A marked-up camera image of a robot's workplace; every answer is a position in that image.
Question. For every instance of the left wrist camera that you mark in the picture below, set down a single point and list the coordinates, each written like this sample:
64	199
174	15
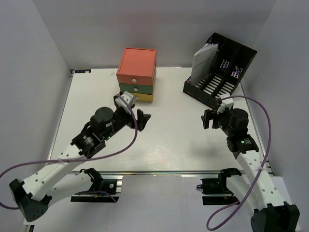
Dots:
126	99

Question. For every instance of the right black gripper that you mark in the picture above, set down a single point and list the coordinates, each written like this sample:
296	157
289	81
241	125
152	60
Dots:
208	115

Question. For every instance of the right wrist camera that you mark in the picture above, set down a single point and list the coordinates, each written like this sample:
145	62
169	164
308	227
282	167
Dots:
224	101

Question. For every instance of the white safety instructions booklet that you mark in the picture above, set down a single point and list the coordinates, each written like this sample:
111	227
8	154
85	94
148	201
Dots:
202	61

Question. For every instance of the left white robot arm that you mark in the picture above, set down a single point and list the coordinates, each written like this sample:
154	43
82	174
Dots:
36	193

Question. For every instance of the black label sticker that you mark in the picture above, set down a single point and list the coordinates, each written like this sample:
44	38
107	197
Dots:
82	71

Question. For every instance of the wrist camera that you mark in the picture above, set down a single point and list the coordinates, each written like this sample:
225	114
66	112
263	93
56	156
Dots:
224	101
126	99

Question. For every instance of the yellow bottom drawer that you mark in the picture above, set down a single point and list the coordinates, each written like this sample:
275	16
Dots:
143	97

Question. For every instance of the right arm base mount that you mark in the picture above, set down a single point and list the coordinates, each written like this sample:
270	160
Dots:
214	190

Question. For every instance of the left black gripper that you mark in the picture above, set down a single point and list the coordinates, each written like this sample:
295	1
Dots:
142	119

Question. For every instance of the black file organizer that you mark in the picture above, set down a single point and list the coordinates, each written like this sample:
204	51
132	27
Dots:
226	71

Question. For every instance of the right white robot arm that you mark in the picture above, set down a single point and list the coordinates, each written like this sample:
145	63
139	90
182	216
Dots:
268	210

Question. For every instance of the orange top drawer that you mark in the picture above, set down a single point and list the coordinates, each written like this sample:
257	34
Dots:
137	66

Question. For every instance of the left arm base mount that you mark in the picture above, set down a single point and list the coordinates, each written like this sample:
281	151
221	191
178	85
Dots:
102	190

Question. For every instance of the green drawer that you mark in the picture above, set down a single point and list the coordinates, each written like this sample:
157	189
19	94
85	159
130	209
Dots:
143	89

